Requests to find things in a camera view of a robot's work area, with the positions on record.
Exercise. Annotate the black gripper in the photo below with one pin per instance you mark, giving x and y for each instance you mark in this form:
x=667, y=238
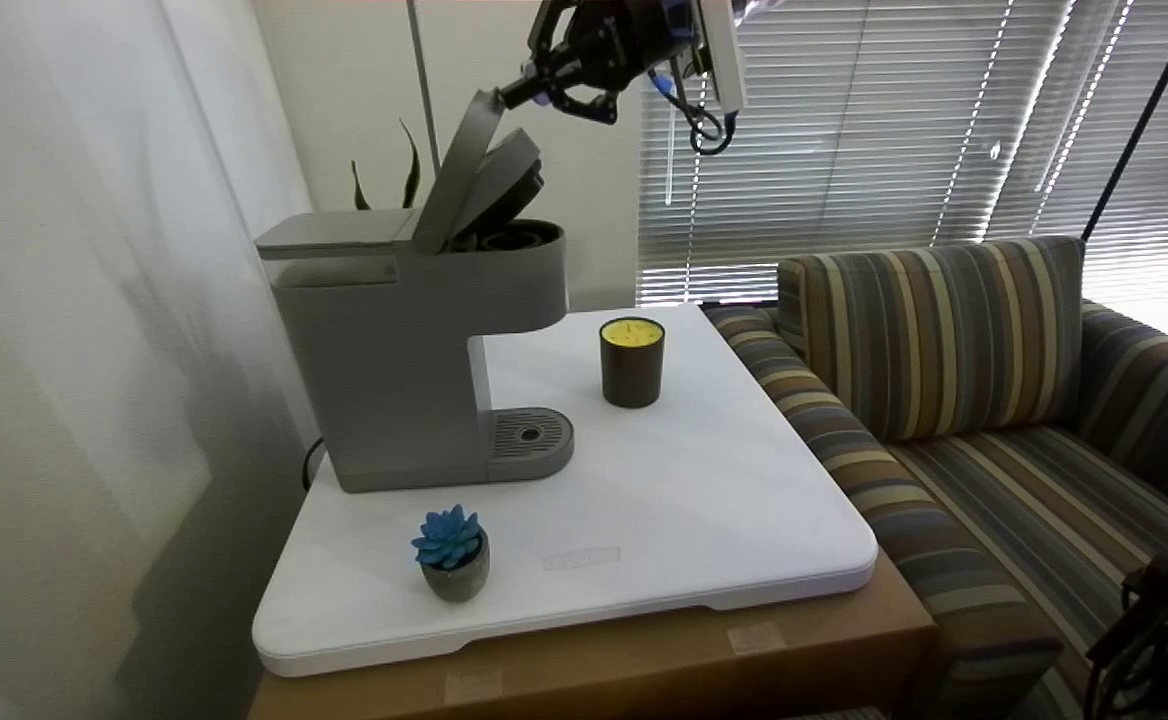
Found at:
x=588, y=50

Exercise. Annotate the grey coffee maker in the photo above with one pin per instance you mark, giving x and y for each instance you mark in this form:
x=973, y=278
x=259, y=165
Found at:
x=385, y=316

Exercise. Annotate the dark candle jar yellow wax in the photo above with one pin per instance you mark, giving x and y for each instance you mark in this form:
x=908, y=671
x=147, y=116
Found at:
x=631, y=362

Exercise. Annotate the window blinds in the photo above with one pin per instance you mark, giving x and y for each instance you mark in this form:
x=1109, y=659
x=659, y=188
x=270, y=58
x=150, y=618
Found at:
x=918, y=125

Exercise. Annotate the white table board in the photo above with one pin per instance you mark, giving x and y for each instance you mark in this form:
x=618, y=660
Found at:
x=692, y=500

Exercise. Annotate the small blue succulent grey pot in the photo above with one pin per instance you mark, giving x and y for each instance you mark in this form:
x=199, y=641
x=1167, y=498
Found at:
x=455, y=555

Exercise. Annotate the striped sofa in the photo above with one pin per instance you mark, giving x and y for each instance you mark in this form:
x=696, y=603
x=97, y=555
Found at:
x=996, y=429

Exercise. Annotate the brown cardboard box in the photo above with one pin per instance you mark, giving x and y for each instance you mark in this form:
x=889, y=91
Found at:
x=686, y=665

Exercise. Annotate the black stand pole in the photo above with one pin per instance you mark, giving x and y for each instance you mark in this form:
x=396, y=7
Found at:
x=1124, y=154

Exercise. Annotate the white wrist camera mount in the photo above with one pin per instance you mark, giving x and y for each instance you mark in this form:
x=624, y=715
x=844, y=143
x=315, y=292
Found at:
x=717, y=32

